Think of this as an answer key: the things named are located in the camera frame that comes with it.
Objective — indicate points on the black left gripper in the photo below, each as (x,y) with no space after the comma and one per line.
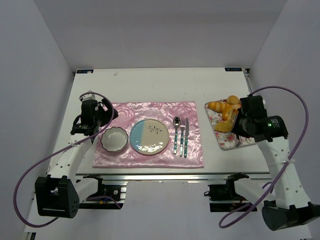
(105,113)

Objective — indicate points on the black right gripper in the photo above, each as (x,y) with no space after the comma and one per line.
(238,125)

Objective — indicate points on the toasted bread slice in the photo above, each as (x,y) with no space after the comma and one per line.
(224,126)

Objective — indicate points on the metal tongs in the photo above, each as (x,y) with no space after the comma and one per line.
(238,141)

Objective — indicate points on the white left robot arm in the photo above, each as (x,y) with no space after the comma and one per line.
(59,194)

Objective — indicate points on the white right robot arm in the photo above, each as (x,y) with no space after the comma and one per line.
(289,206)

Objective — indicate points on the round bread bun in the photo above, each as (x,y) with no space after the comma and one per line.
(233,100)

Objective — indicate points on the striped long bread roll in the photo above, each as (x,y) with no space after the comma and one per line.
(217,106)

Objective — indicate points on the pink satin placemat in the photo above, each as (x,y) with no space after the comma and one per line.
(130,113)

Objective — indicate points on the white scalloped bowl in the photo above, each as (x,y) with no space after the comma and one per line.
(114,139)

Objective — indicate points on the glazed donut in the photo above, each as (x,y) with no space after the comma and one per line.
(229,110)

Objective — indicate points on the floral rectangular tray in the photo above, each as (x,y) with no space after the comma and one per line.
(226,141)

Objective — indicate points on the left blue table label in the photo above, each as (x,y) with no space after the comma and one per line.
(84,71)

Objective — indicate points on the blue table label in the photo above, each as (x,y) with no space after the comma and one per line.
(84,71)
(233,69)

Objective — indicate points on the blue and cream plate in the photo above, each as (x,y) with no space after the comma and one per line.
(149,137)

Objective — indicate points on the right blue table label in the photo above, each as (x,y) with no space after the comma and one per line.
(233,69)

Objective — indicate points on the teal handled knife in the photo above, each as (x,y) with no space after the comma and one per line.
(186,137)

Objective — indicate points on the teal handled fork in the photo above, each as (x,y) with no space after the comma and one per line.
(182,130)

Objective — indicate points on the teal handled spoon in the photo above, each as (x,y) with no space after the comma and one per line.
(176,124)

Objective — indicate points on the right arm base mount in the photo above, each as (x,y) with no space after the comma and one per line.
(223,197)

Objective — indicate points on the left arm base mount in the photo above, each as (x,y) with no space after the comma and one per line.
(107,192)

